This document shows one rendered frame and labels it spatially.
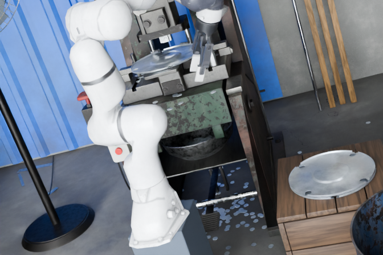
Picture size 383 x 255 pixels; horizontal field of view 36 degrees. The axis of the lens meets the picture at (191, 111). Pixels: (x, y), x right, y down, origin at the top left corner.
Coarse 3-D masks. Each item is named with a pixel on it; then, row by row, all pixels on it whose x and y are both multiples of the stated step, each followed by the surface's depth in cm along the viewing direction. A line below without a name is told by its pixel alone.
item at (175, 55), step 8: (168, 48) 245; (176, 48) 242; (184, 48) 238; (152, 56) 242; (160, 56) 235; (168, 56) 231; (176, 56) 228; (184, 56) 227; (192, 56) 222; (136, 64) 237; (144, 64) 234; (152, 64) 229; (160, 64) 226; (168, 64) 223; (176, 64) 219; (136, 72) 225; (144, 72) 221; (152, 72) 220
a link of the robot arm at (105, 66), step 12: (72, 12) 162; (72, 24) 161; (72, 36) 164; (84, 36) 159; (72, 48) 158; (84, 48) 156; (96, 48) 157; (72, 60) 158; (84, 60) 156; (96, 60) 157; (108, 60) 160; (84, 72) 158; (96, 72) 158; (108, 72) 160; (84, 84) 161
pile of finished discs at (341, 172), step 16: (304, 160) 210; (320, 160) 208; (336, 160) 204; (352, 160) 201; (368, 160) 198; (304, 176) 201; (320, 176) 196; (336, 176) 193; (352, 176) 191; (368, 176) 189; (304, 192) 191; (320, 192) 188; (336, 192) 186; (352, 192) 184
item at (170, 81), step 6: (174, 66) 219; (180, 66) 220; (156, 72) 219; (162, 72) 216; (168, 72) 216; (174, 72) 228; (180, 72) 229; (144, 78) 218; (150, 78) 217; (162, 78) 230; (168, 78) 229; (174, 78) 229; (180, 78) 229; (162, 84) 231; (168, 84) 230; (174, 84) 230; (180, 84) 230; (162, 90) 231; (168, 90) 231; (174, 90) 231; (180, 90) 231
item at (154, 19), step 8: (160, 0) 227; (152, 8) 229; (160, 8) 227; (168, 8) 228; (176, 8) 239; (136, 16) 231; (144, 16) 227; (152, 16) 227; (160, 16) 227; (168, 16) 230; (176, 16) 235; (144, 24) 227; (152, 24) 228; (160, 24) 228; (168, 24) 228; (176, 24) 231; (144, 32) 233
